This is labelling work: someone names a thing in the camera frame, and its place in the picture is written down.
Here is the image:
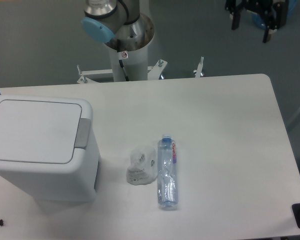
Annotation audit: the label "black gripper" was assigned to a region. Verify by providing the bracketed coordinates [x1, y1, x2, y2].
[224, 0, 289, 43]

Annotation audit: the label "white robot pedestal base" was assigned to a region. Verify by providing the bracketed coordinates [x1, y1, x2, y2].
[77, 13, 168, 84]

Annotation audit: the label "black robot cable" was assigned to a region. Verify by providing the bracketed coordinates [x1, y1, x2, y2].
[116, 39, 130, 82]

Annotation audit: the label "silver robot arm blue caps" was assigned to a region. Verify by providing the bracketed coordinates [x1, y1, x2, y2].
[81, 0, 290, 52]

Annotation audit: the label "white plastic trash can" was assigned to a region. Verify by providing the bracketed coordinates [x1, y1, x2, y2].
[0, 94, 100, 202]

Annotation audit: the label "crumpled clear plastic bag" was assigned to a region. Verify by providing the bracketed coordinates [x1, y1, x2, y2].
[126, 145, 158, 186]

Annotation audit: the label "blue plastic bag on floor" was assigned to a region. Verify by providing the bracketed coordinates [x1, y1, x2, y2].
[251, 13, 265, 30]

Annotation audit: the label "clear plastic water bottle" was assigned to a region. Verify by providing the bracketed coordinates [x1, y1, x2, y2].
[157, 134, 179, 208]

